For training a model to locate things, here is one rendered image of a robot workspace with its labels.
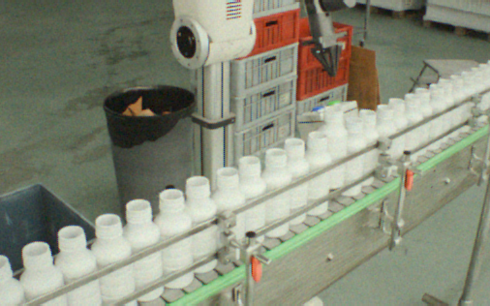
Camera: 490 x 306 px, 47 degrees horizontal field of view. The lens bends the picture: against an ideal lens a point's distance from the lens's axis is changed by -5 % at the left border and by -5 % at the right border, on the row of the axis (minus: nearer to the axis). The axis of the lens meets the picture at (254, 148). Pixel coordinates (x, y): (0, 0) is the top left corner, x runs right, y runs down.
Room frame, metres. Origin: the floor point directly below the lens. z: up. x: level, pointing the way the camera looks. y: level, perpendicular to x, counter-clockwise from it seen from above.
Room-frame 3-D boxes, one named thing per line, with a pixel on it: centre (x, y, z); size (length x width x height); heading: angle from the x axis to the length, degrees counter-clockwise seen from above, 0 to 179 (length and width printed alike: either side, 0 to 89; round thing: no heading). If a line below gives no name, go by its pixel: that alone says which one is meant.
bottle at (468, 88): (1.50, -0.57, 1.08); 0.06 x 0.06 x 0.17
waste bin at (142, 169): (2.66, 0.51, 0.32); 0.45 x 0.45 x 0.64
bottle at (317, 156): (1.05, -0.12, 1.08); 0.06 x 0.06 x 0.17
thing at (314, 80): (4.18, -0.35, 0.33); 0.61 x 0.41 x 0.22; 138
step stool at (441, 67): (4.32, -1.50, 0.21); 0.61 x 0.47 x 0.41; 8
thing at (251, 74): (3.61, 0.07, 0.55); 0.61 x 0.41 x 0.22; 142
